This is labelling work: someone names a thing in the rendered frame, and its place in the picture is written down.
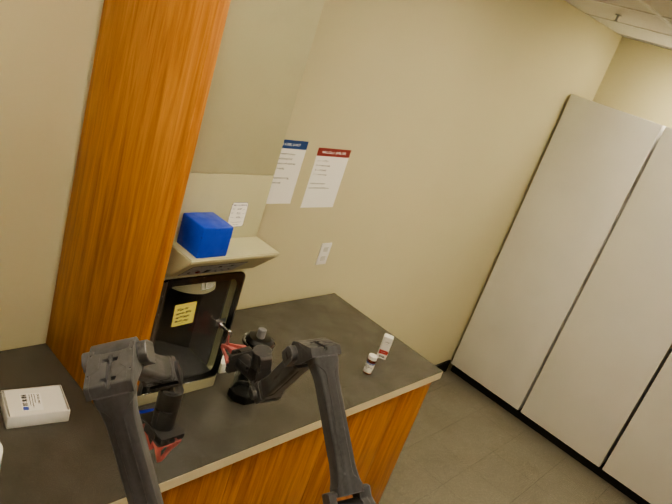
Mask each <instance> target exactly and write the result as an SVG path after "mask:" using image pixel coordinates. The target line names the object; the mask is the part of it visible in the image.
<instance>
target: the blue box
mask: <svg viewBox="0 0 672 504"><path fill-rule="evenodd" d="M233 228H234V227H233V226H232V225H230V224H229V223H227V222H226V221H225V220H223V219H222V218H221V217H219V216H218V215H216V214H215V213H214V212H193V213H184V214H183V218H182V222H181V226H180V230H179V234H178V238H177V243H178V244H180V245H181V246H182V247H183V248H185V249H186V250H187V251H188V252H189V253H191V254H192V255H193V256H194V257H195V258H208V257H220V256H226V254H227V250H228V247H229V243H230V239H231V237H232V232H233Z"/></svg>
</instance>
